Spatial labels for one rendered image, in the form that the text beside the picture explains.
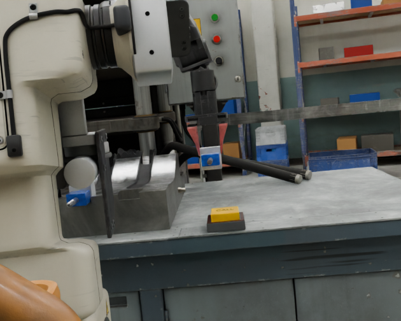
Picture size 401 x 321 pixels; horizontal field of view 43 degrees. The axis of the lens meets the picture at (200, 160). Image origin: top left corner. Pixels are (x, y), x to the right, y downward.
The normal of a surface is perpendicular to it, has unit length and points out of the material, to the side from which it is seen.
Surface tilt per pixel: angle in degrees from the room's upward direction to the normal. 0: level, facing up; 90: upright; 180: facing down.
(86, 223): 90
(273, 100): 90
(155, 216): 90
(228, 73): 90
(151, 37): 82
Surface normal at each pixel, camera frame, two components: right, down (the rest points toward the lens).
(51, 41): 0.07, -0.04
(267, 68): -0.25, 0.14
